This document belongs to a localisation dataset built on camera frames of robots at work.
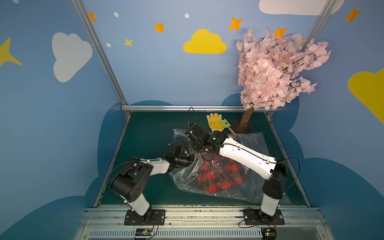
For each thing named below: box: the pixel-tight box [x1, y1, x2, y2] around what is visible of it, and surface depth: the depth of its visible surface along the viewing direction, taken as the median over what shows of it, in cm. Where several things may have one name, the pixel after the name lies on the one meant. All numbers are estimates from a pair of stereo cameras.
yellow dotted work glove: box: [206, 113, 225, 132], surface depth 121 cm
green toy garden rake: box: [218, 118, 236, 135], surface depth 117 cm
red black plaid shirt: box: [197, 152, 251, 193], surface depth 79 cm
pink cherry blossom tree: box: [236, 28, 332, 130], surface depth 73 cm
